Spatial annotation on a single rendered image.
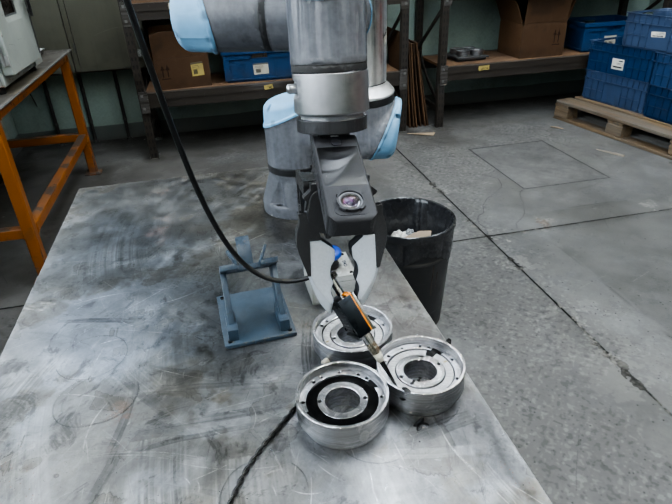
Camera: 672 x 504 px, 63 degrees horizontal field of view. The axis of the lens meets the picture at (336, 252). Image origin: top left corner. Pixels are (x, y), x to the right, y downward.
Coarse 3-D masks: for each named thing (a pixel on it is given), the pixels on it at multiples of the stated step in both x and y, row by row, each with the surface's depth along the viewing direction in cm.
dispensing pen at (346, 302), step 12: (336, 276) 60; (336, 288) 60; (336, 300) 60; (348, 300) 59; (336, 312) 62; (348, 312) 59; (360, 312) 59; (348, 324) 60; (360, 324) 59; (360, 336) 59; (372, 336) 61; (372, 348) 61; (396, 384) 62
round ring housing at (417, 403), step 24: (408, 336) 69; (384, 360) 67; (408, 360) 67; (432, 360) 67; (456, 360) 66; (408, 384) 63; (432, 384) 63; (456, 384) 61; (408, 408) 62; (432, 408) 61
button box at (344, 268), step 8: (344, 256) 87; (336, 264) 84; (344, 264) 84; (304, 272) 87; (344, 272) 82; (352, 272) 82; (344, 280) 82; (352, 280) 82; (312, 288) 81; (344, 288) 83; (352, 288) 83; (312, 296) 82
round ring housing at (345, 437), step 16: (320, 368) 65; (336, 368) 66; (352, 368) 66; (368, 368) 64; (304, 384) 63; (336, 384) 64; (352, 384) 64; (384, 384) 62; (304, 400) 62; (320, 400) 62; (336, 400) 64; (352, 400) 64; (384, 400) 61; (304, 416) 58; (336, 416) 59; (352, 416) 59; (384, 416) 59; (320, 432) 58; (336, 432) 57; (352, 432) 57; (368, 432) 58; (336, 448) 59; (352, 448) 59
